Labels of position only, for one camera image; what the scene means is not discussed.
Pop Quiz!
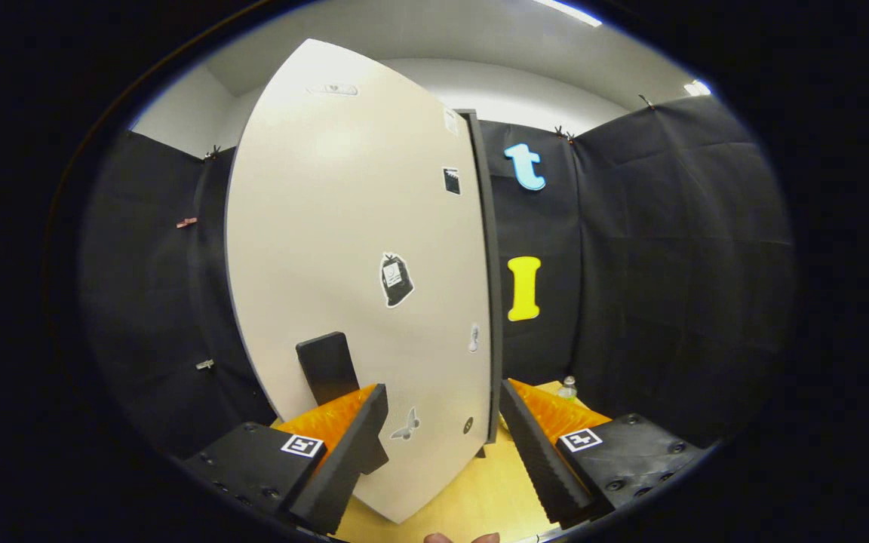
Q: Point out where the grey shoe cabinet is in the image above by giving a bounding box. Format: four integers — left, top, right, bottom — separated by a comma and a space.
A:
456, 108, 505, 457

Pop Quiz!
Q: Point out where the black backdrop cloth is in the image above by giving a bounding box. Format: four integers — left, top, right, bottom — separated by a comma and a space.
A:
78, 94, 796, 461

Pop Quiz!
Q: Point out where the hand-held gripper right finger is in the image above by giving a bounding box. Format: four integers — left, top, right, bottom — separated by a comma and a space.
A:
499, 379, 711, 529

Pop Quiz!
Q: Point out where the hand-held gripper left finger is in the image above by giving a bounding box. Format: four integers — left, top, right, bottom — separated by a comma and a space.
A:
178, 383, 390, 535

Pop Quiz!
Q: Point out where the long ceiling light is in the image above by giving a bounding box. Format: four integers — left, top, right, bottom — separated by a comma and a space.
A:
533, 0, 603, 28

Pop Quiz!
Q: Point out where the beige shoe cabinet door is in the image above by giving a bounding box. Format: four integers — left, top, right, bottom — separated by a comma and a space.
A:
225, 38, 494, 525

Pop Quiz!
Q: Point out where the black cabinet door handle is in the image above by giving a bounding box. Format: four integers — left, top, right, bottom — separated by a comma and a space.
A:
296, 332, 390, 477

